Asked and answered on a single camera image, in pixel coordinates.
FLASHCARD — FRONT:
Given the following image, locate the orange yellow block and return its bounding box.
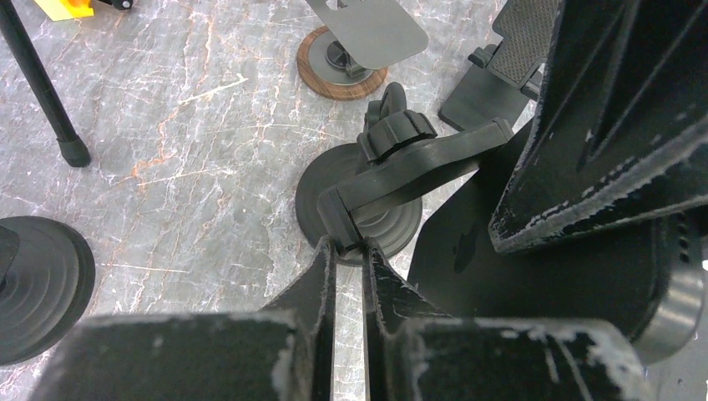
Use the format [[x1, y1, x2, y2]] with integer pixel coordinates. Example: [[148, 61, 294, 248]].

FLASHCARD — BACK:
[[34, 0, 94, 22]]

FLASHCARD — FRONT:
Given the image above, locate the black square-base phone holder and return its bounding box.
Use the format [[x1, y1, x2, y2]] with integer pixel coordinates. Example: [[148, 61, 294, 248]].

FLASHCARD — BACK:
[[438, 0, 559, 131]]

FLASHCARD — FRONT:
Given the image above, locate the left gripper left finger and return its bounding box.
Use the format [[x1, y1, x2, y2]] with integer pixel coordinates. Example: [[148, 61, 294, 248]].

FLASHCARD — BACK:
[[262, 236, 336, 400]]

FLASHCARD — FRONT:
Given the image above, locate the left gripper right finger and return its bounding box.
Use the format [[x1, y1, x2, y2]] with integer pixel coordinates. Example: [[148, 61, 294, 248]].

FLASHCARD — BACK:
[[362, 239, 449, 400]]

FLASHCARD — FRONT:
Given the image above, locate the black smartphone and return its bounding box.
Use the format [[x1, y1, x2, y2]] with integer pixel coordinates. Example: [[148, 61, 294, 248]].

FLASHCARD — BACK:
[[408, 126, 705, 364]]

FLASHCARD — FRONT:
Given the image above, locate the black music stand tripod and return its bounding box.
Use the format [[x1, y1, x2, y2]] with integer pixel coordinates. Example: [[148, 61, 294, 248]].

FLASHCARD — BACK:
[[0, 0, 135, 168]]

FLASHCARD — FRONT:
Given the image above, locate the black round-base phone stand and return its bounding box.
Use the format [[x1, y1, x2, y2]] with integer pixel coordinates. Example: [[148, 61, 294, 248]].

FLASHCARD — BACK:
[[1, 216, 96, 366]]

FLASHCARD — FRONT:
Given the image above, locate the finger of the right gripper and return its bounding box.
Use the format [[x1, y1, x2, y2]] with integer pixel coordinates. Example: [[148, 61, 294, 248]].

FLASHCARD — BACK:
[[488, 1, 707, 253]]

